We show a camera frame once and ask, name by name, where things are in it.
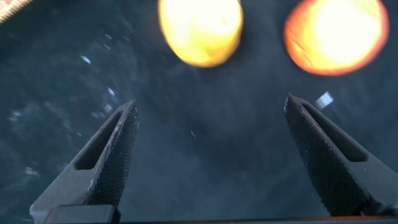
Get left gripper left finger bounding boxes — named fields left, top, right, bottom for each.
left=29, top=99, right=140, bottom=223

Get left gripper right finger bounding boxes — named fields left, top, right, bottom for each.
left=283, top=92, right=398, bottom=217

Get orange fruit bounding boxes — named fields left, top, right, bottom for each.
left=282, top=0, right=391, bottom=77

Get yellow pear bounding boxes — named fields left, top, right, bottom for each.
left=157, top=0, right=244, bottom=68

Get black tablecloth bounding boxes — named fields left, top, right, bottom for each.
left=0, top=0, right=398, bottom=224

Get wicker basket brown handles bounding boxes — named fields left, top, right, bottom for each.
left=0, top=0, right=34, bottom=25

